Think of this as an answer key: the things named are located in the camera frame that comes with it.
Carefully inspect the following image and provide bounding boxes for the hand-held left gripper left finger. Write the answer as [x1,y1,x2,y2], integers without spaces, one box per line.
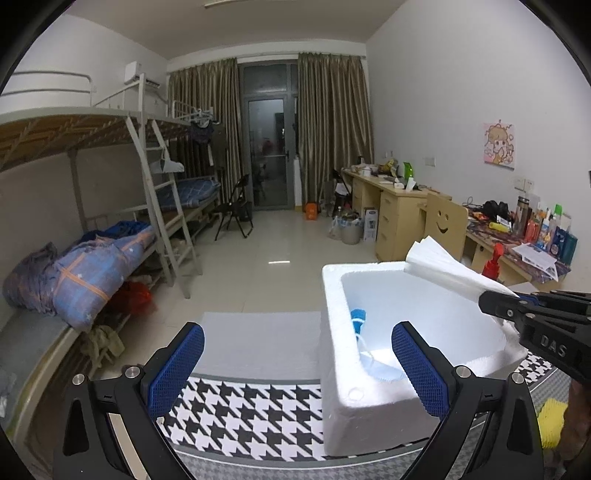
[53,322,206,480]

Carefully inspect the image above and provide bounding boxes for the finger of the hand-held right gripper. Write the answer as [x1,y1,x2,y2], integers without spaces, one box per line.
[478,288,555,325]
[516,291,591,315]

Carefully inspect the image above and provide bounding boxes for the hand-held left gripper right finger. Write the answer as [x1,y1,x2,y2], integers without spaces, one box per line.
[392,322,546,480]

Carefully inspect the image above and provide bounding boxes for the white tissue paper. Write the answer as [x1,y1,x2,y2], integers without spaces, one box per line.
[404,235,522,329]

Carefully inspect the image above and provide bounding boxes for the yellow sponge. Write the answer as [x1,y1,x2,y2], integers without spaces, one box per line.
[536,399,568,449]

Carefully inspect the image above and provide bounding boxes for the white foam box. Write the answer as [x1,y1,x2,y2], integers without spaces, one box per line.
[322,262,529,459]

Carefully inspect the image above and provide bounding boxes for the person's right hand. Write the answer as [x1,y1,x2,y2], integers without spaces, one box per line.
[560,382,591,463]

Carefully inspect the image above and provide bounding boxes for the white red pump lotion bottle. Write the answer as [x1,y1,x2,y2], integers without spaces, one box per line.
[482,243,505,280]

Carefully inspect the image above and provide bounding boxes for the white printed papers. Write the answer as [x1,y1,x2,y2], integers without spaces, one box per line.
[512,242,562,280]

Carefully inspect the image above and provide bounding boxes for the wooden desk with patterned top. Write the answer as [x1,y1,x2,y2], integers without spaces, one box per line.
[418,203,573,288]

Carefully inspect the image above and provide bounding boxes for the group of toiletry bottles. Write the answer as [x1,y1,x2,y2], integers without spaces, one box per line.
[515,196,579,265]

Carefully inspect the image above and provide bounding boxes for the beige cloth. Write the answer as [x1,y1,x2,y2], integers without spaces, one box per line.
[80,325,126,366]

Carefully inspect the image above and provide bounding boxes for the black white houndstooth tablecloth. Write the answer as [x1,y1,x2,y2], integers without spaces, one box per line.
[157,351,570,480]

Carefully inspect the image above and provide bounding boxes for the red cloth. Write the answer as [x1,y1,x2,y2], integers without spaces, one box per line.
[110,281,151,315]

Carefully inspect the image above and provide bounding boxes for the black bag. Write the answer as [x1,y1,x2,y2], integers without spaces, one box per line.
[482,200,513,223]

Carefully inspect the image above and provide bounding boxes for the wooden chair with smiley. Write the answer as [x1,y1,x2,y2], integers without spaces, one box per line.
[425,192,470,265]

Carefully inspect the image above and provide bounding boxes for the blue plaid quilt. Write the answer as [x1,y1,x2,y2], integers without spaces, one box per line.
[2,220,156,331]

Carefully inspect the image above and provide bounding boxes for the wooden desk with drawers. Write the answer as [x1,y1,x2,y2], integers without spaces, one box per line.
[341,168,428,262]

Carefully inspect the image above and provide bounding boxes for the white blue carton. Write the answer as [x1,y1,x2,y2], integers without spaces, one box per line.
[363,208,380,242]

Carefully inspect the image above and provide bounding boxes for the black folding chair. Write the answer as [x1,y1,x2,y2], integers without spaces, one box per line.
[213,174,254,241]

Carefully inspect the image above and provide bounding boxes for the white bunk bed ladder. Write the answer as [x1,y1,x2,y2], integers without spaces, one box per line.
[126,115,203,300]

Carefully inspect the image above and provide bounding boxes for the blue mattress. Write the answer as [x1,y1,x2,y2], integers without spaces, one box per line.
[154,177,221,208]

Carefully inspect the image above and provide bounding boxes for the dark hanging clothes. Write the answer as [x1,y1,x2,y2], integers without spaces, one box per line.
[187,121,219,164]

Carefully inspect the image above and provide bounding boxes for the glass balcony door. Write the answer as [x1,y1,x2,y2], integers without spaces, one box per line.
[240,62,299,211]

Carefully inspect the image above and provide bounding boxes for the white metal bunk bed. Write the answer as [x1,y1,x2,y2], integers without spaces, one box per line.
[0,71,204,416]
[143,99,223,252]

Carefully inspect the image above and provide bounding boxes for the brown curtain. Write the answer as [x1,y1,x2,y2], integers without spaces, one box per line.
[167,58,245,205]
[295,52,374,209]

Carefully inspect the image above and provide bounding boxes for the white air conditioner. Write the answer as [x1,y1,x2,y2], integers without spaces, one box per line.
[123,61,162,88]

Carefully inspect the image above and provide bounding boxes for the cartoon wall poster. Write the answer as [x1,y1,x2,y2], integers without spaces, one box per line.
[482,121,516,169]

